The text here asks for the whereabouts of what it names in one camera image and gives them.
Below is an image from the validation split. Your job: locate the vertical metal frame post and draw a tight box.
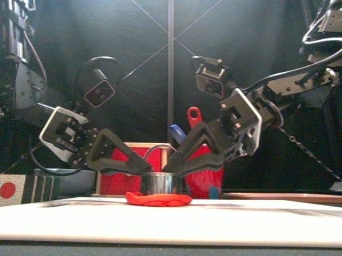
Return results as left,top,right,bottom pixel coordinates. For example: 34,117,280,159
168,0,176,144

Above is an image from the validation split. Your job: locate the white red printed toy block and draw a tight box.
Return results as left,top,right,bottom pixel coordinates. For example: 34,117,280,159
0,173,61,205

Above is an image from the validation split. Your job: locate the red toy spatula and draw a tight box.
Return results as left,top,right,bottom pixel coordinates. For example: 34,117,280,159
186,106,205,130

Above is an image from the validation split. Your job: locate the thin diagonal chain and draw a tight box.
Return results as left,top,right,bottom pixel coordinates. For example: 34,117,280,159
277,127,342,182

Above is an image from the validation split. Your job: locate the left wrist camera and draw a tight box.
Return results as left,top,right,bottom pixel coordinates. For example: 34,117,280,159
82,68,120,110

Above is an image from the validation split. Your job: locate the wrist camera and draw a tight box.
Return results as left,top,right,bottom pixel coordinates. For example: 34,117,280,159
82,68,120,110
192,55,237,100

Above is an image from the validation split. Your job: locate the white plastic cutting board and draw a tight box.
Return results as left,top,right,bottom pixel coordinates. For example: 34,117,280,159
0,196,342,250

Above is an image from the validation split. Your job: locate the red plastic cup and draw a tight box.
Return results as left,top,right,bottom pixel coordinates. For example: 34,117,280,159
184,143,226,200

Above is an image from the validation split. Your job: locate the grey container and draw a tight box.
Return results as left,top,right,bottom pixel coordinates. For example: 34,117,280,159
33,167,98,198

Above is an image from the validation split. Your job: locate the wooden drawer box red front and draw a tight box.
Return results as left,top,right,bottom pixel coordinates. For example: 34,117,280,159
95,141,176,197

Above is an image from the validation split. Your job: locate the round metal dough cutter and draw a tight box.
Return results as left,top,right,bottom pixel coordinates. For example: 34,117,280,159
140,171,186,196

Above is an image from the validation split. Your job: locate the thin black cable loop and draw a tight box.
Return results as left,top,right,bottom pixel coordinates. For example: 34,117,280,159
29,142,87,177

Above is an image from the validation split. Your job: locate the pink plastic tray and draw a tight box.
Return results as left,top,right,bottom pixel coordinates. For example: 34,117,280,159
222,191,342,206

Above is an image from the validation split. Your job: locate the blue toy utensil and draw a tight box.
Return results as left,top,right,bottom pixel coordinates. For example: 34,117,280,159
169,123,189,145

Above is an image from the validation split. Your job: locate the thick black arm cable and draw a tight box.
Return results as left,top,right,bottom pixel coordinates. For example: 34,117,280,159
242,49,342,95

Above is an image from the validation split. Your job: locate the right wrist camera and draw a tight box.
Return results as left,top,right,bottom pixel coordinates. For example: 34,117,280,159
192,55,237,100

